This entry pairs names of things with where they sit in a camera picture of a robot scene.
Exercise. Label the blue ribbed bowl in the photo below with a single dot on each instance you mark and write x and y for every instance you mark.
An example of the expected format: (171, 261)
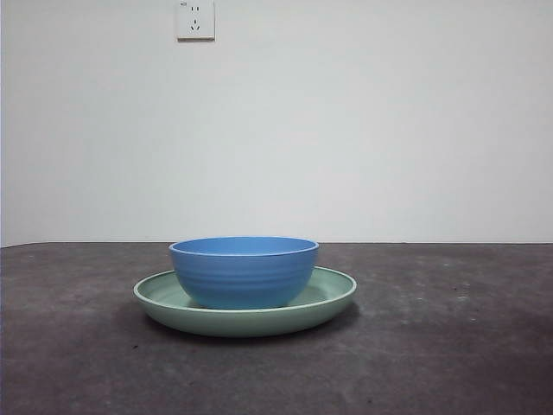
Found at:
(242, 276)

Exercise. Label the pale green plate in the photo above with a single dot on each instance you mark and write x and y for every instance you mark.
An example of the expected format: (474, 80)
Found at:
(242, 324)

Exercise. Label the white wall socket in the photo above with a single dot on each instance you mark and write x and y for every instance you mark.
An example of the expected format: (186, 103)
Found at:
(195, 21)

